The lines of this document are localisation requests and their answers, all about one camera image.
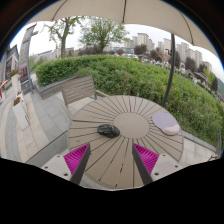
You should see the black computer mouse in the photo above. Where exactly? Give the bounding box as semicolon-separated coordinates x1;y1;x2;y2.
97;124;120;138

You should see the green hedge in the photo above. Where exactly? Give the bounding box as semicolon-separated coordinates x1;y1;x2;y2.
35;55;224;145

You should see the black umbrella pole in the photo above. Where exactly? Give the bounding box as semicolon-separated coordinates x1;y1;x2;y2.
162;33;176;107

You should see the purple mouse pad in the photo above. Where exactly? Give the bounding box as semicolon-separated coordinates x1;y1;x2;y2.
152;112;180;136

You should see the slatted wooden chair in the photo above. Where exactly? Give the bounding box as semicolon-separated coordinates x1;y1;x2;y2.
60;76;107;119

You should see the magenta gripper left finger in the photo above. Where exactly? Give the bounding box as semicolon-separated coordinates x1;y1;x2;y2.
41;142;92;186

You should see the beige patio umbrella canopy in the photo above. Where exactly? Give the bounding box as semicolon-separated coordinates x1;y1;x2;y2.
28;0;217;55

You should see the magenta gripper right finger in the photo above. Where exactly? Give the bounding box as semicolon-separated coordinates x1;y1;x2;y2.
131;142;184;186

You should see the round slatted wooden table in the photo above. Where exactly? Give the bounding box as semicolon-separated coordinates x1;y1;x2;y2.
68;95;183;189

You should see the grey signboard pillar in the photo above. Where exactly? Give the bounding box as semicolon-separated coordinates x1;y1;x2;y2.
19;25;37;94

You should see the white planter with flowers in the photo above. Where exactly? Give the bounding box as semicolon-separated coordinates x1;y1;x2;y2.
13;93;30;130

